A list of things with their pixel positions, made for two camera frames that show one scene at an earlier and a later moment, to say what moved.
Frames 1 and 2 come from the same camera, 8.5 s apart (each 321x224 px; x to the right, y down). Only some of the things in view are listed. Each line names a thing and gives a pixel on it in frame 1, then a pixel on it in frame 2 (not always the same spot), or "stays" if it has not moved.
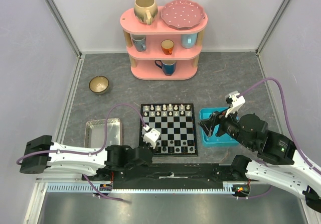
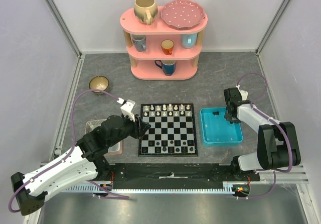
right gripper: [217, 123] → [230, 113]
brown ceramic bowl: [99, 85] stays
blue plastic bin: [222, 140] stays
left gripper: [145, 143] → [140, 127]
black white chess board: [175, 123] stays
